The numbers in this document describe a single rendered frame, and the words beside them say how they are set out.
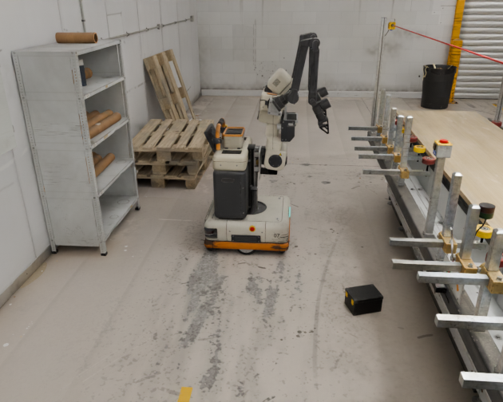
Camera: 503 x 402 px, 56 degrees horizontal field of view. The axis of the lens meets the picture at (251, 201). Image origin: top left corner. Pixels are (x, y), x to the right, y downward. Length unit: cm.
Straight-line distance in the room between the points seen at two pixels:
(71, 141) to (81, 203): 49
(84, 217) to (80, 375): 137
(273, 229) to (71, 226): 156
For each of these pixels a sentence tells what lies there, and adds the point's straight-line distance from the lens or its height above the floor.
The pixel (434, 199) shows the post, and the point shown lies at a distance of 259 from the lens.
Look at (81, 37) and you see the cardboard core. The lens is 398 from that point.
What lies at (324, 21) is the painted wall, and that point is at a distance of 950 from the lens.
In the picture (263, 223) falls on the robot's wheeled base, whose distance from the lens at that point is 362.
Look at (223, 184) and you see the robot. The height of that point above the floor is 58.
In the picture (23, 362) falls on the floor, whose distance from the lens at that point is 308.
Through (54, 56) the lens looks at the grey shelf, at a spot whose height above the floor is 152.
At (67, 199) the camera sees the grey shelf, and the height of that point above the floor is 48.
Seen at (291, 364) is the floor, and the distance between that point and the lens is 278.
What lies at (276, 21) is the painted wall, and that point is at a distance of 950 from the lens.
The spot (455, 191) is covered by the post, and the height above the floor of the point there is 108.
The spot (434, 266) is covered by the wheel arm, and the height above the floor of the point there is 85.
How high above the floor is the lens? 190
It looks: 24 degrees down
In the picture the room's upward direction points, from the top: straight up
